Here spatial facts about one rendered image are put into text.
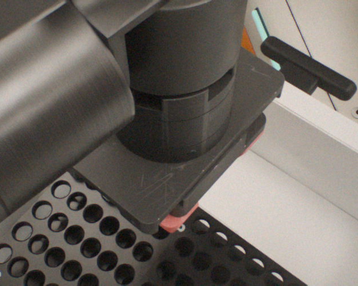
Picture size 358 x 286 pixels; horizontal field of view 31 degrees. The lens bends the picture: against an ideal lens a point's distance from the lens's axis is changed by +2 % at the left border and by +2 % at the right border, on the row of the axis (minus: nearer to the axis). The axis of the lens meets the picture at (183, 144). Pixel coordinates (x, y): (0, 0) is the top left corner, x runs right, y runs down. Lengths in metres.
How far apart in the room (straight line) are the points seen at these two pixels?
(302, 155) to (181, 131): 0.21
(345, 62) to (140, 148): 0.97
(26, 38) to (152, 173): 0.11
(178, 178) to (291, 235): 0.21
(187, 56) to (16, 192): 0.07
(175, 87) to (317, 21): 1.05
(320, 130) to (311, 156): 0.04
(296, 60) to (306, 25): 0.81
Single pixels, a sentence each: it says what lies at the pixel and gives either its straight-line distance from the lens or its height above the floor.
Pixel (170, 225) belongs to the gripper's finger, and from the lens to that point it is 0.30.
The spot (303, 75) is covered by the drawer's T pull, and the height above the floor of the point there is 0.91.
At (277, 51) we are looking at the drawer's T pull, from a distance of 0.46.
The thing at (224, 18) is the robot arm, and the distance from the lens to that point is 0.21.
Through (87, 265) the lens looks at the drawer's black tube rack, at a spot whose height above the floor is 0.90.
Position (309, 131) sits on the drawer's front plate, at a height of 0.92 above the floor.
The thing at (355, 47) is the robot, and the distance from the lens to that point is 1.25.
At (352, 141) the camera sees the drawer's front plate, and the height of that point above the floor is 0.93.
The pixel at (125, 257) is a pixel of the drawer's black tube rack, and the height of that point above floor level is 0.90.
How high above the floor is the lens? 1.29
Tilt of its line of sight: 65 degrees down
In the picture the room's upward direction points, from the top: 6 degrees counter-clockwise
